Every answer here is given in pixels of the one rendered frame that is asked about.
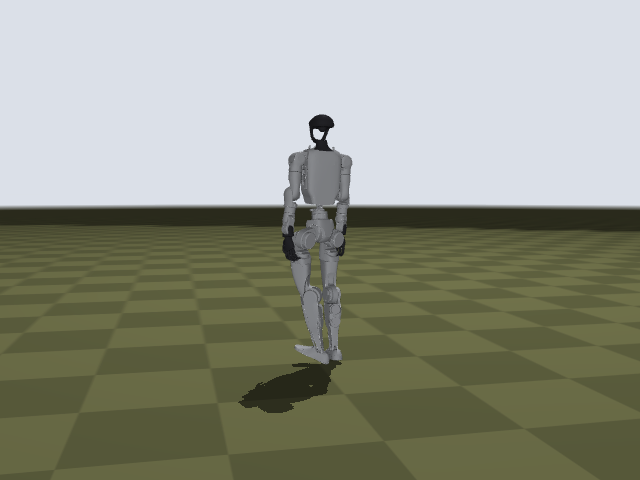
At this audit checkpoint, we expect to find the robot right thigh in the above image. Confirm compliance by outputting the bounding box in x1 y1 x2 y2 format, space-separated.
319 229 344 303

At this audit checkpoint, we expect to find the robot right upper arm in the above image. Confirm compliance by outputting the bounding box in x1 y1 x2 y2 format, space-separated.
336 154 352 201

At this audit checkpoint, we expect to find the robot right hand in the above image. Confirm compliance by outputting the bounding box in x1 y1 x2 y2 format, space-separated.
335 224 347 256

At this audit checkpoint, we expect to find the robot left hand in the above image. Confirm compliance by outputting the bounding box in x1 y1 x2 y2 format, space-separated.
282 225 301 262

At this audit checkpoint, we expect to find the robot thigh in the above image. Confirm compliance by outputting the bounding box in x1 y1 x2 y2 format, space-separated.
290 227 322 303
319 229 344 303

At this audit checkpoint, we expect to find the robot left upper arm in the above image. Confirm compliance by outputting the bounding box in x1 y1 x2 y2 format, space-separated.
287 151 307 201

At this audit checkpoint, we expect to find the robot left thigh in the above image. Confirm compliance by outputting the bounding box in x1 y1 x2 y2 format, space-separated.
290 227 322 303

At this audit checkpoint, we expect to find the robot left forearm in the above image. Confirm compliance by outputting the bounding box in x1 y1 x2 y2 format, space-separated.
281 188 297 235

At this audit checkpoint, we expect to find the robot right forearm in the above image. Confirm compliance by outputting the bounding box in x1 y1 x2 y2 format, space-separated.
335 198 350 232

